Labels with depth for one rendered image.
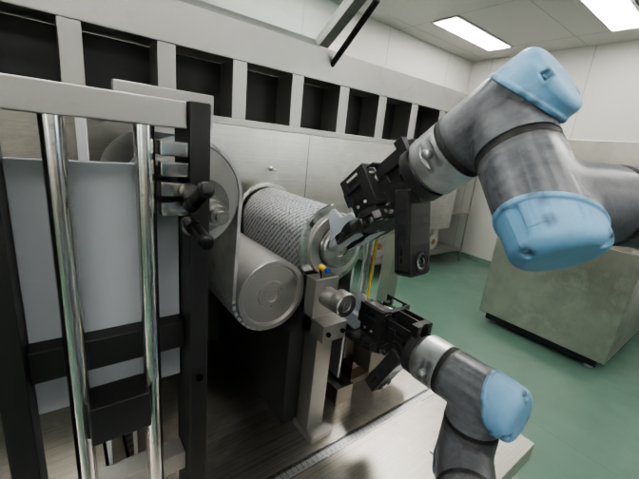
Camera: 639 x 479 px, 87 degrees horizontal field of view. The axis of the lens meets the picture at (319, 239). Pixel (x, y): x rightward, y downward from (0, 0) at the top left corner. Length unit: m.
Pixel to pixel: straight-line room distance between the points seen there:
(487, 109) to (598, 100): 4.79
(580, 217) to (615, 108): 4.79
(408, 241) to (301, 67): 0.61
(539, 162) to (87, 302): 0.40
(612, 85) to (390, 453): 4.81
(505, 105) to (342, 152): 0.69
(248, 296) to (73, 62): 0.50
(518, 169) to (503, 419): 0.31
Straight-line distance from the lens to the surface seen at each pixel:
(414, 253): 0.44
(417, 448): 0.75
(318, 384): 0.66
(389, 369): 0.63
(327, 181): 0.98
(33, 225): 0.35
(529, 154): 0.33
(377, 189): 0.46
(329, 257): 0.57
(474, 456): 0.56
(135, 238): 0.36
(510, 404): 0.51
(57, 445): 0.78
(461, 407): 0.54
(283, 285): 0.57
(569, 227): 0.31
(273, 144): 0.88
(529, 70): 0.36
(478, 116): 0.37
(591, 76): 5.23
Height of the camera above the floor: 1.41
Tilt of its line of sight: 15 degrees down
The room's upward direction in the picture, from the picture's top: 6 degrees clockwise
